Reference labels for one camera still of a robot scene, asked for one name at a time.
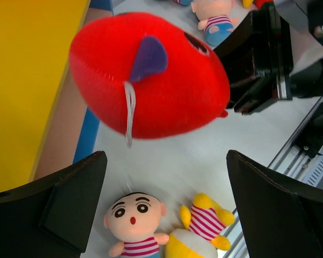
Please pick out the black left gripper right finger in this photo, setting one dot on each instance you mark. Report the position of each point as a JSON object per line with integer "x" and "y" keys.
{"x": 280, "y": 216}

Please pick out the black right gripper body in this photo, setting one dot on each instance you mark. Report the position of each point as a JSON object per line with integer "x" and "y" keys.
{"x": 257, "y": 58}

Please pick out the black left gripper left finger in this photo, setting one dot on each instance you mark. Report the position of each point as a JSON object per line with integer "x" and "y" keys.
{"x": 52, "y": 216}

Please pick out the boy doll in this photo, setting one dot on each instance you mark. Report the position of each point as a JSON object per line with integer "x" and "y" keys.
{"x": 214, "y": 19}
{"x": 133, "y": 220}

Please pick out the red shark plush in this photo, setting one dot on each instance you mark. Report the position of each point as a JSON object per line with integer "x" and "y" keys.
{"x": 146, "y": 78}

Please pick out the blue yellow toy shelf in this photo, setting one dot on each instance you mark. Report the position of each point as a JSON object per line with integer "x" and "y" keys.
{"x": 34, "y": 42}

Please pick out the yellow frog plush front left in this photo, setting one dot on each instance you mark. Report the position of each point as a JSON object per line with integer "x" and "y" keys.
{"x": 201, "y": 235}

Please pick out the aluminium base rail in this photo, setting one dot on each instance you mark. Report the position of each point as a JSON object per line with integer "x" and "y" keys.
{"x": 289, "y": 161}

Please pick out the white slotted cable duct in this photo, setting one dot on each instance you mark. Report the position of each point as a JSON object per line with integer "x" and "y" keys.
{"x": 314, "y": 170}

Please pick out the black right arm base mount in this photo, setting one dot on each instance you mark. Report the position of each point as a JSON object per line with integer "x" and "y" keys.
{"x": 310, "y": 139}

